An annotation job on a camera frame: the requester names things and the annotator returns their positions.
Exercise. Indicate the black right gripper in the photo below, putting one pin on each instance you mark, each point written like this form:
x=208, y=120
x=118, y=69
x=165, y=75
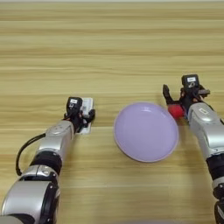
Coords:
x=191, y=97

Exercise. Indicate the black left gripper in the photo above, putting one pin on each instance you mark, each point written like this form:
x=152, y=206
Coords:
x=78, y=121

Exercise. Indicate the white remote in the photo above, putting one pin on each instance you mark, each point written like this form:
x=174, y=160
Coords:
x=87, y=103

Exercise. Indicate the red cube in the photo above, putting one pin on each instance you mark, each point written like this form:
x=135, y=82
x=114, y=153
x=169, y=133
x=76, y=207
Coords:
x=175, y=111

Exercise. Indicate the purple round plate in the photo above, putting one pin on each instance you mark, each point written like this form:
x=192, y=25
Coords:
x=145, y=131

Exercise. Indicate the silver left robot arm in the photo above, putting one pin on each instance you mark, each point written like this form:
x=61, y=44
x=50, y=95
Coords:
x=55, y=137

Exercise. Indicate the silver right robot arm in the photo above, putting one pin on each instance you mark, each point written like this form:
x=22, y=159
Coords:
x=207, y=128

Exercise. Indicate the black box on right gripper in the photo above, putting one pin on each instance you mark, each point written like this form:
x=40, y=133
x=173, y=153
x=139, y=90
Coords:
x=190, y=81

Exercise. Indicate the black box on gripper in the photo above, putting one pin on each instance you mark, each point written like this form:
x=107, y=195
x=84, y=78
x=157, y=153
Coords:
x=74, y=104
x=190, y=81

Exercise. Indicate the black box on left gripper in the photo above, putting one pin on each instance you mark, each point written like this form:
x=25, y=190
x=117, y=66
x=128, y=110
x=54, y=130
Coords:
x=74, y=104

